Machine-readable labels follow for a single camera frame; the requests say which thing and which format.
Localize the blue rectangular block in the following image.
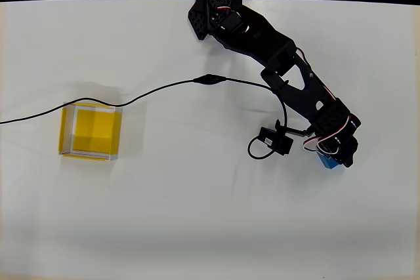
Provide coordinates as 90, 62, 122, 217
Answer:
316, 150, 346, 170

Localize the yellow open box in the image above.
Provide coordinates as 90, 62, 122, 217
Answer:
58, 102, 123, 162

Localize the black webcam with white label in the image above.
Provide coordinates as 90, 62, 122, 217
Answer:
258, 120, 295, 157

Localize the black camera cable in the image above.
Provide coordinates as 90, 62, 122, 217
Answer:
0, 73, 312, 161

